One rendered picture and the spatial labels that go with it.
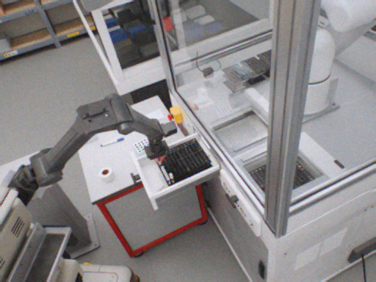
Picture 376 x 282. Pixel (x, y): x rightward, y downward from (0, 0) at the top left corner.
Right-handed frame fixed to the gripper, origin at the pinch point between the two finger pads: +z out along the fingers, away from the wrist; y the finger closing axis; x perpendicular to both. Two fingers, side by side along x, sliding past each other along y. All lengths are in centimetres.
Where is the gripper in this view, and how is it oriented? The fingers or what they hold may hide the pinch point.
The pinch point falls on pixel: (158, 161)
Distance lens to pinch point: 143.8
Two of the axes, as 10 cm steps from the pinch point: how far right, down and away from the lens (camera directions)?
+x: 3.8, 6.5, -6.6
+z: 0.6, 6.9, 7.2
